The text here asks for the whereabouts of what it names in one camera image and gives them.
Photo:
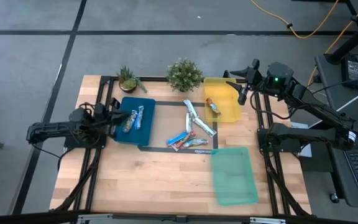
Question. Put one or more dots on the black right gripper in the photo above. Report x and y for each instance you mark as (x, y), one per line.
(256, 77)

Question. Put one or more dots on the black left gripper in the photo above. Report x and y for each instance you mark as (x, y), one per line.
(102, 115)

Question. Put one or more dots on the light blue granola bar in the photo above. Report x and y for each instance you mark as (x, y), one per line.
(139, 117)

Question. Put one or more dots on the snack bars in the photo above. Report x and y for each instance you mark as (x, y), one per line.
(213, 107)

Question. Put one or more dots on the white granola bar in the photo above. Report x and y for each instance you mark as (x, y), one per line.
(204, 126)
(190, 107)
(188, 123)

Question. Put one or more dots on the red granola bar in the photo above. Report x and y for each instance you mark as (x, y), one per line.
(187, 139)

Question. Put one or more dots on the silver multicoloured granola bar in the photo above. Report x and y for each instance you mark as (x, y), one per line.
(195, 142)

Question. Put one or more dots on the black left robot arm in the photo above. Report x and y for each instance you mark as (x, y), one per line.
(51, 129)

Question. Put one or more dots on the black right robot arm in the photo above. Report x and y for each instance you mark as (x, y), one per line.
(306, 134)

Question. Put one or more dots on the yellow plastic tray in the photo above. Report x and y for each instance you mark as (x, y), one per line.
(227, 105)

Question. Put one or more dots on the blue plastic tray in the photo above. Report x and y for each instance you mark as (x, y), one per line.
(148, 130)

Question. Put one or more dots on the small potted succulent plant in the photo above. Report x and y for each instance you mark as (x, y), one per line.
(128, 83)

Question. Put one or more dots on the bushy potted plant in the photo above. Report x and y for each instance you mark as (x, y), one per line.
(184, 75)

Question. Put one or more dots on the green plastic tray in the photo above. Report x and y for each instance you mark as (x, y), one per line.
(233, 177)

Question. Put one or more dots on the white paper sheet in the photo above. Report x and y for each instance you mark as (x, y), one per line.
(306, 151)

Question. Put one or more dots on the black power adapter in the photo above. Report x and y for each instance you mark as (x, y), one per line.
(352, 71)

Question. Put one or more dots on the black stand pole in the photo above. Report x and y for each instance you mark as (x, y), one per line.
(353, 39)

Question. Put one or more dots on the black crossbar with silver brackets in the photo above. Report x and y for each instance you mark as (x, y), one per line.
(42, 216)

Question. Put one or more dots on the black caster wheel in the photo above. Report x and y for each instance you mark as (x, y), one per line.
(333, 198)

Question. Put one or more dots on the black table camera mount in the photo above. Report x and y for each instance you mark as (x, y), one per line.
(225, 75)

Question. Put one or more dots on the black aluminium table frame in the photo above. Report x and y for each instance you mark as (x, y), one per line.
(154, 78)

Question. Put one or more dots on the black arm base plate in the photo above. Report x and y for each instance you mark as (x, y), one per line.
(73, 145)
(286, 148)

